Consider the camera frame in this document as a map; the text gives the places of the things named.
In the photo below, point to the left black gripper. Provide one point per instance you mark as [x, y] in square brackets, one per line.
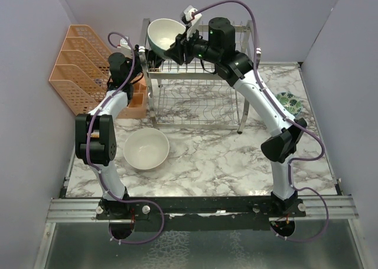
[157, 60]

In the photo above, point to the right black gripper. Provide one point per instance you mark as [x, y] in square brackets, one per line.
[179, 51]

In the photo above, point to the large teal ceramic bowl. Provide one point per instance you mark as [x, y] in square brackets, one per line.
[161, 34]

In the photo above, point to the steel two-tier dish rack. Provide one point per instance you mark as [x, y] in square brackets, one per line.
[191, 96]

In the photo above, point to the large cream ceramic bowl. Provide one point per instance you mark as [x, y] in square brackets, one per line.
[146, 149]

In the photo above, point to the green patterned small bowl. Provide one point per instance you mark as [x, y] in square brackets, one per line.
[290, 102]

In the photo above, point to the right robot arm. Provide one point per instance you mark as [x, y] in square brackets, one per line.
[238, 70]

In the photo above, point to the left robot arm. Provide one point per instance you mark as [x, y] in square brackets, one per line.
[95, 139]

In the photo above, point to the orange plastic file organizer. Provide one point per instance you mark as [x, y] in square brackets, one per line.
[81, 74]

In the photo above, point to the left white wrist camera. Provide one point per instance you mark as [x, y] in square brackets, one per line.
[124, 46]

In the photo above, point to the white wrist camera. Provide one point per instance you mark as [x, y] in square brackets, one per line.
[191, 20]
[124, 46]

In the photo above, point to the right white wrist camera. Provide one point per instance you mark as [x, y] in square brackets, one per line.
[191, 20]

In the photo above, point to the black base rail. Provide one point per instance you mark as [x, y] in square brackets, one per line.
[198, 213]

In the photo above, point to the aluminium frame rail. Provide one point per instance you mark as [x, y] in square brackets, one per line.
[77, 210]

